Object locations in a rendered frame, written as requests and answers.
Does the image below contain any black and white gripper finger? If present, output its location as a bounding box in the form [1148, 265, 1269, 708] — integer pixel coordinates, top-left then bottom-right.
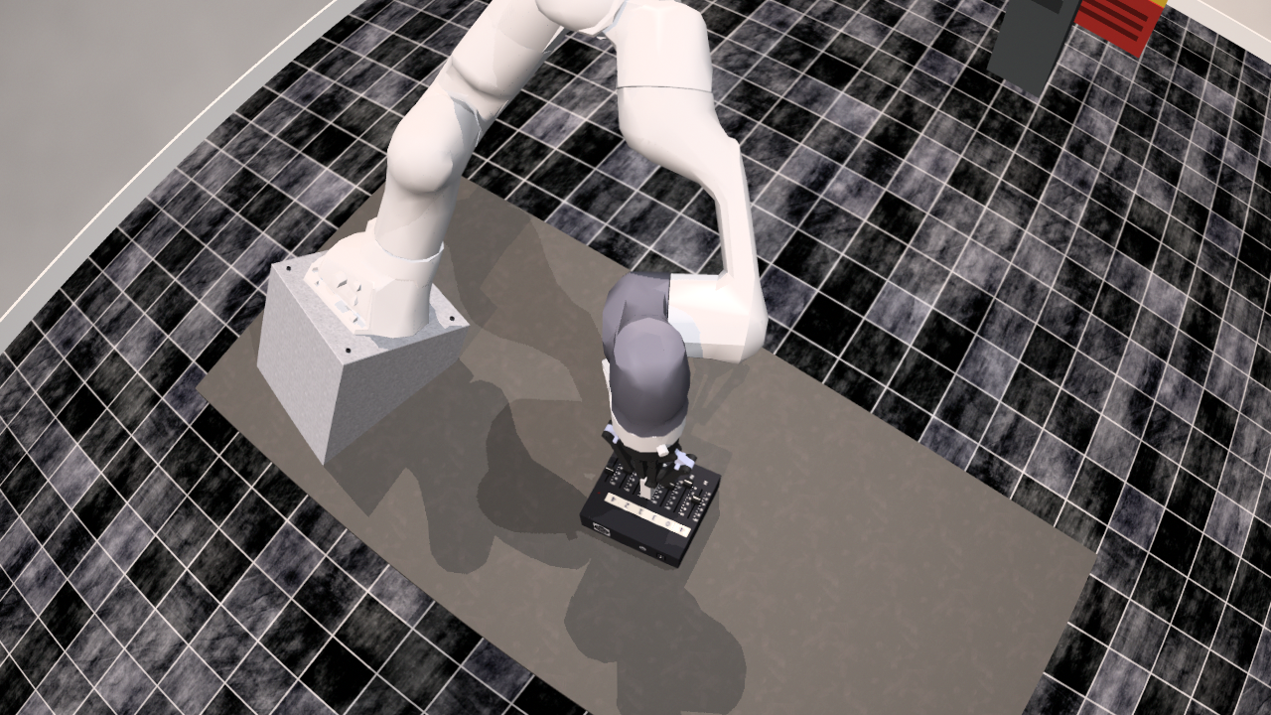
[602, 419, 648, 497]
[644, 450, 697, 500]

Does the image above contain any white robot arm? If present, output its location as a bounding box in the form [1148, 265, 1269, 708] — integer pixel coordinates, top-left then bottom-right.
[304, 0, 769, 457]

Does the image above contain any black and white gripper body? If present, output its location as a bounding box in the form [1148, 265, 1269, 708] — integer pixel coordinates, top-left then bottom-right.
[620, 438, 681, 464]

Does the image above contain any black lighting desk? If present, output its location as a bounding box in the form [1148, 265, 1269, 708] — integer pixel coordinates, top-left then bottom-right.
[580, 452, 721, 568]

